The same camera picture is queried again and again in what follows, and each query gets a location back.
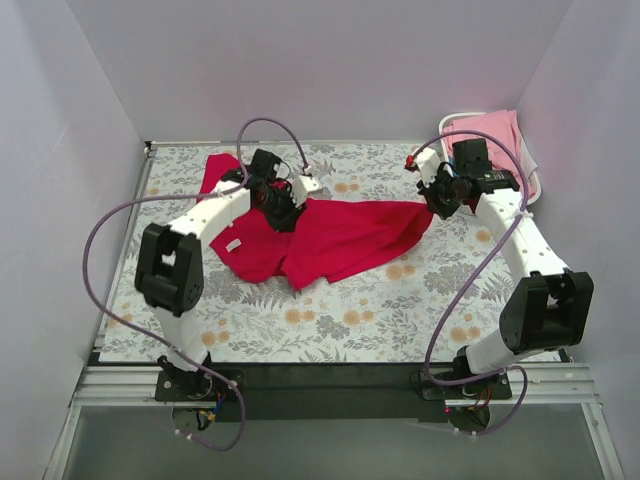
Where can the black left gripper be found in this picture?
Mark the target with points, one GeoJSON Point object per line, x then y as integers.
{"type": "Point", "coordinates": [282, 216]}

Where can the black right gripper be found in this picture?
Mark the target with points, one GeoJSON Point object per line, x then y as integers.
{"type": "Point", "coordinates": [437, 200]}

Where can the red t shirt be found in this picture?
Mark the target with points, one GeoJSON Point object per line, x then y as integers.
{"type": "Point", "coordinates": [331, 239]}

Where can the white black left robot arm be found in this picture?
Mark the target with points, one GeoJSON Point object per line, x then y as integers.
{"type": "Point", "coordinates": [170, 268]}

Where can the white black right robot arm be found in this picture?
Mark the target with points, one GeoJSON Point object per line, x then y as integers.
{"type": "Point", "coordinates": [548, 308]}

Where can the pink t shirt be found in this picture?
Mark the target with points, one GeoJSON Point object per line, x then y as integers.
{"type": "Point", "coordinates": [500, 135]}

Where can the white laundry basket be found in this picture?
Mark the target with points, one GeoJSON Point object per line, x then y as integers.
{"type": "Point", "coordinates": [530, 190]}

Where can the floral table mat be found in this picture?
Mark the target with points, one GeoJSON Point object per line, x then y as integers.
{"type": "Point", "coordinates": [444, 293]}

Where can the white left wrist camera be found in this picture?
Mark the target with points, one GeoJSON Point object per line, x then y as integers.
{"type": "Point", "coordinates": [301, 187]}

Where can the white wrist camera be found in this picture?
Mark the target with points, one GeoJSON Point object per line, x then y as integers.
{"type": "Point", "coordinates": [425, 163]}
{"type": "Point", "coordinates": [301, 187]}

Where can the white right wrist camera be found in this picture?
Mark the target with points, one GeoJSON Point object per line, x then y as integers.
{"type": "Point", "coordinates": [425, 163]}

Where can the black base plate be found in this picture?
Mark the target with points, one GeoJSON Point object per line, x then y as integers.
{"type": "Point", "coordinates": [306, 391]}

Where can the aluminium frame rail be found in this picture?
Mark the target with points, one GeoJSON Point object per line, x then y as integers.
{"type": "Point", "coordinates": [548, 383]}

